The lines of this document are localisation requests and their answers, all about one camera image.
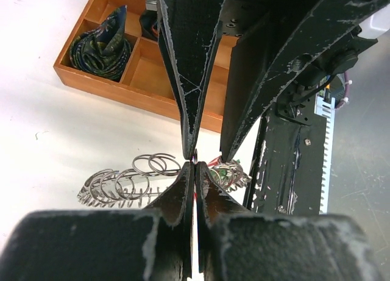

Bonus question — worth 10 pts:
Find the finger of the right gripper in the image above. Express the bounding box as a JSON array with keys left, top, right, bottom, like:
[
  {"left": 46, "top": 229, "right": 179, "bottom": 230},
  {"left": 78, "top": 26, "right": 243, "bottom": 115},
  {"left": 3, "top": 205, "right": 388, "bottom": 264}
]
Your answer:
[
  {"left": 220, "top": 0, "right": 389, "bottom": 161},
  {"left": 157, "top": 0, "right": 225, "bottom": 158}
]

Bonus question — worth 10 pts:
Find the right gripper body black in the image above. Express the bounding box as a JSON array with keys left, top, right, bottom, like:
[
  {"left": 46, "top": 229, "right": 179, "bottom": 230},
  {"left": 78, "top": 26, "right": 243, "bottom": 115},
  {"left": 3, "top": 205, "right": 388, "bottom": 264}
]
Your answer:
[{"left": 221, "top": 0, "right": 323, "bottom": 48}]

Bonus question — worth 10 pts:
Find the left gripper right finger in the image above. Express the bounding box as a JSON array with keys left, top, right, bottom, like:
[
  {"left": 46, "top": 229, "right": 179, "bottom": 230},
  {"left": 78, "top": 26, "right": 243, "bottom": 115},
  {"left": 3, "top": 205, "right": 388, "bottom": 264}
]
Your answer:
[{"left": 195, "top": 162, "right": 383, "bottom": 280}]

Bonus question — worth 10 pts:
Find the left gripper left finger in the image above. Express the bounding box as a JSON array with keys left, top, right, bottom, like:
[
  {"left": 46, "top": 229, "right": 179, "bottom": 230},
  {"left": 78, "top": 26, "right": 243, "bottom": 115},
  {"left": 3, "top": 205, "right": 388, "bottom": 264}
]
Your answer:
[{"left": 1, "top": 162, "right": 195, "bottom": 280}]

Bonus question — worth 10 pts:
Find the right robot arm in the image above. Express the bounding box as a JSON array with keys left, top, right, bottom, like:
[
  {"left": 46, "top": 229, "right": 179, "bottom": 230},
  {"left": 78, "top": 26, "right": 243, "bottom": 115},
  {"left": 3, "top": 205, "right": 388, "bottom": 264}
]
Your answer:
[{"left": 156, "top": 0, "right": 389, "bottom": 161}]

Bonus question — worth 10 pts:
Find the orange patterned rolled tie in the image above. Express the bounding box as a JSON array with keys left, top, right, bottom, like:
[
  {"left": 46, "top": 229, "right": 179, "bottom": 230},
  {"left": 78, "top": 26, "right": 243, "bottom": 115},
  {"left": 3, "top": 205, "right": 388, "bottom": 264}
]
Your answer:
[{"left": 139, "top": 10, "right": 158, "bottom": 41}]

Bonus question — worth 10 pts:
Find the wooden compartment tray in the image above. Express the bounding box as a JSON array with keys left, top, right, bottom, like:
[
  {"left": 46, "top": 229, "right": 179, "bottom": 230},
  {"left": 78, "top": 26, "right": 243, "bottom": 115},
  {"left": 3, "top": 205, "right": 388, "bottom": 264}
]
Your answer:
[{"left": 53, "top": 0, "right": 237, "bottom": 134}]

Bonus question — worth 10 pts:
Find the green key tag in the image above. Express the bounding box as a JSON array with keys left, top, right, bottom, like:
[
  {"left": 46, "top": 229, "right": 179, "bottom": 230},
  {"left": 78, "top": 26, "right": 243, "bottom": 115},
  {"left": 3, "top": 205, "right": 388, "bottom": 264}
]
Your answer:
[{"left": 219, "top": 160, "right": 242, "bottom": 178}]

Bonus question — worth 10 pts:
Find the blue patterned rolled tie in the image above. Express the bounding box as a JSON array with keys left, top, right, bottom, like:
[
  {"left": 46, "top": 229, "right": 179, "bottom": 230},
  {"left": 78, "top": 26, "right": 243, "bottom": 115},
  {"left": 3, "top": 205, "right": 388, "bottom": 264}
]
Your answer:
[{"left": 69, "top": 5, "right": 132, "bottom": 82}]

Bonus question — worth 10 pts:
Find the white slotted cable duct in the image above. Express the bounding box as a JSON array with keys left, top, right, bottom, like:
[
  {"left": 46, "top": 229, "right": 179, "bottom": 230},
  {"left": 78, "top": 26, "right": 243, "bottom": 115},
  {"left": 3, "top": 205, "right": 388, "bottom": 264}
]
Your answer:
[{"left": 314, "top": 95, "right": 335, "bottom": 214}]

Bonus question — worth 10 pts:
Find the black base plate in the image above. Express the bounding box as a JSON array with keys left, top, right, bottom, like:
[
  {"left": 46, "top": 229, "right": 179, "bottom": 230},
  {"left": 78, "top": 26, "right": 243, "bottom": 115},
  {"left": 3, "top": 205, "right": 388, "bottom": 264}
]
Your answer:
[{"left": 243, "top": 98, "right": 326, "bottom": 216}]

